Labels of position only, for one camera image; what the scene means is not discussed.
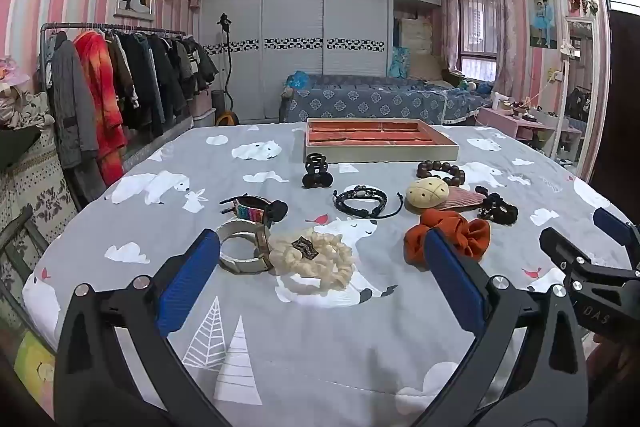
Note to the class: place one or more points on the white wide bangle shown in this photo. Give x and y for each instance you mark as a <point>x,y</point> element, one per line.
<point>241,265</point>

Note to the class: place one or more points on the blue plastic bag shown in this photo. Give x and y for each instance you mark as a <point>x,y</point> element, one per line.
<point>297,79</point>

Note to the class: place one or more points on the pink desk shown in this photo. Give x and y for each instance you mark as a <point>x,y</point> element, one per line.
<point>505,117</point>

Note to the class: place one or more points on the black chair frame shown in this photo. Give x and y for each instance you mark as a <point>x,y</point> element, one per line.
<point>17,232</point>

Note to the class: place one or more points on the dark brown door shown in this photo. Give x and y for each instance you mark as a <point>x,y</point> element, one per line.
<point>625,107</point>

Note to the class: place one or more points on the wall poster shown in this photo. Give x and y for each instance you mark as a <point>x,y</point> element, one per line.
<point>542,17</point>

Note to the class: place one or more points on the pink curtain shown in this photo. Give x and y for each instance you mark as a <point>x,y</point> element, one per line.
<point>507,17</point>

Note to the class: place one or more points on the barred window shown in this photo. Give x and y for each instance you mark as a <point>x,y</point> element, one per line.
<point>477,32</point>

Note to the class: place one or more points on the pink striped hair clip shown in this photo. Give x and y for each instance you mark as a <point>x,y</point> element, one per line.
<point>464,200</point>

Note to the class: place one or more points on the row of hanging clothes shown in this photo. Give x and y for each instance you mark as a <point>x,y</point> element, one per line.
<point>145,72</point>

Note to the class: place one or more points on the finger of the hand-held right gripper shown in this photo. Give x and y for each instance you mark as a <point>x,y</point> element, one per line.
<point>612,224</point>
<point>562,247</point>

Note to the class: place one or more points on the garment steamer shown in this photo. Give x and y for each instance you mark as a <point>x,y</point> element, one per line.
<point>227,72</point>

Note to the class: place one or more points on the white sliding wardrobe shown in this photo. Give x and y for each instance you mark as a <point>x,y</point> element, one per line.
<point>300,17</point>

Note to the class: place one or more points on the brick-lined jewelry tray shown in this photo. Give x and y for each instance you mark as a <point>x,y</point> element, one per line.
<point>380,155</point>

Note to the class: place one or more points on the black hair claw clip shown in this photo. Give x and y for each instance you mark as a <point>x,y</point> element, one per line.
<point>316,177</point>

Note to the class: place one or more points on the blue patterned bedspread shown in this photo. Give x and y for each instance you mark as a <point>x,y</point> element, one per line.
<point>360,99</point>

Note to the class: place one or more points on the pile of grey cloth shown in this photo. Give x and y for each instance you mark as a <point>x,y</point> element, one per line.
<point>25,109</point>

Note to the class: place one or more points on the black scrunchie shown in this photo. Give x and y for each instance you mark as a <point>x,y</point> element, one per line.
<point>502,212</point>

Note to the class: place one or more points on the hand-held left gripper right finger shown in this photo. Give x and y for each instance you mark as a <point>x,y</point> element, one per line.
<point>455,277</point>

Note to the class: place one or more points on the orange scrunchie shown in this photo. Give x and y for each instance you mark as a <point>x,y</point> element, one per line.
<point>462,232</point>

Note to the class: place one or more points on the cream scrunchie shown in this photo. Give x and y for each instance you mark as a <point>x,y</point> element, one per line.
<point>330,268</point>

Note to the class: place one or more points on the stack of folded quilts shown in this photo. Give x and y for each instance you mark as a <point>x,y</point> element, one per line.
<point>415,34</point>

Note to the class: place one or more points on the pink storage box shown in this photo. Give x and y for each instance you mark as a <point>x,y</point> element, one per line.
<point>202,104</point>

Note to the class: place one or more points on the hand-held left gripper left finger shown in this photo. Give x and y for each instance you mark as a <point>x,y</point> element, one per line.
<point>187,277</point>

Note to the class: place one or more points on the metal clothes rack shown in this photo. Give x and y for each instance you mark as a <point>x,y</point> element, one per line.
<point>100,26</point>

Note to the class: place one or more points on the floral patterned cloth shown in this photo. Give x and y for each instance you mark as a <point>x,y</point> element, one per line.
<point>35,187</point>

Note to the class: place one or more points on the white standing mirror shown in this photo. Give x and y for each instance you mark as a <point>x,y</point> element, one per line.
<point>587,107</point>

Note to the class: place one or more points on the colourful banana hair clip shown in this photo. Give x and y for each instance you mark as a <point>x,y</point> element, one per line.
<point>247,210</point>

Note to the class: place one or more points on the beige ladybug hair clip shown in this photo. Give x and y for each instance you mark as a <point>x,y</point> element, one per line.
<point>425,194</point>

